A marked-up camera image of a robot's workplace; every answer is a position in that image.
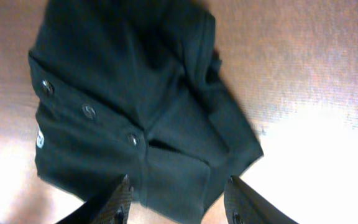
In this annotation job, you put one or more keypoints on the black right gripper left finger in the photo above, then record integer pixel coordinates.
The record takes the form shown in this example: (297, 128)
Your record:
(110, 206)

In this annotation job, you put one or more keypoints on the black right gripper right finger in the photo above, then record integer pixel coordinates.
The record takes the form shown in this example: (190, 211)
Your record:
(243, 205)

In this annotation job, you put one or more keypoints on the black t-shirt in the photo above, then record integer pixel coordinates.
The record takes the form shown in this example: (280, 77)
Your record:
(133, 88)

